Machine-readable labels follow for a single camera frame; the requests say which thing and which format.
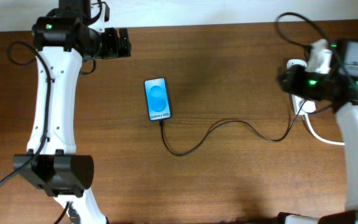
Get blue screen smartphone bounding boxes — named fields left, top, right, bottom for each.
left=144, top=78, right=172, bottom=121

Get white power strip cord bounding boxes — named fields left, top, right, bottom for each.
left=303, top=113, right=346, bottom=146

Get black charging cable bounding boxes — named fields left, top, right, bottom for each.
left=158, top=98, right=309, bottom=157

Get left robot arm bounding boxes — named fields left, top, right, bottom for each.
left=14, top=1, right=131, bottom=223

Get white power strip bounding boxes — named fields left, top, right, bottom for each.
left=287, top=59, right=316, bottom=116

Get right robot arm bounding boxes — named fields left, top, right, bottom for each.
left=277, top=39, right=358, bottom=223

